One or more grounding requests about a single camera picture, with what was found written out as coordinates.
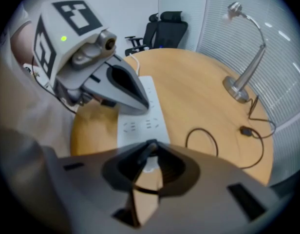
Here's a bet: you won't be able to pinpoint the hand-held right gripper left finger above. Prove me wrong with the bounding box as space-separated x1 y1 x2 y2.
42 140 155 234

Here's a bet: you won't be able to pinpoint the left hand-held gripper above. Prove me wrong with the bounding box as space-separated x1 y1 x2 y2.
33 0 150 116

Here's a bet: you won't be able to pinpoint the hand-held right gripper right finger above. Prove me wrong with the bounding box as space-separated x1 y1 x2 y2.
140 141 294 234

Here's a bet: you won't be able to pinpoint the white power strip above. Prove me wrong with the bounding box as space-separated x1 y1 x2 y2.
117 76 171 174

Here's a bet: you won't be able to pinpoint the black cable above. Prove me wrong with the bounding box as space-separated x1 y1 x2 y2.
132 95 277 196

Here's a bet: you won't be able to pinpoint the silver desk lamp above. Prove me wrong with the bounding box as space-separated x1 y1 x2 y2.
222 1 267 104

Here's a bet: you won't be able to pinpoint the person's left forearm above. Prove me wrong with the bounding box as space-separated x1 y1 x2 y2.
10 20 38 68

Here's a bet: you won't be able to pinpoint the black office chair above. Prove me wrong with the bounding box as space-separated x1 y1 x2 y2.
152 10 189 50
124 13 159 57

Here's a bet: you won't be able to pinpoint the round wooden table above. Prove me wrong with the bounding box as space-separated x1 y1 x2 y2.
69 48 275 187

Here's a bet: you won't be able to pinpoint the person's white printed shirt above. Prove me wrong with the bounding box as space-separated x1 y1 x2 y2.
0 3 77 156

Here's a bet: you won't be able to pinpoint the white window blinds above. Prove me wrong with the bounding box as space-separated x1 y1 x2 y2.
196 0 300 187

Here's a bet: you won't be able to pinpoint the white power strip cable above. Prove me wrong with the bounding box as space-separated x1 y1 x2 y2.
129 53 141 77

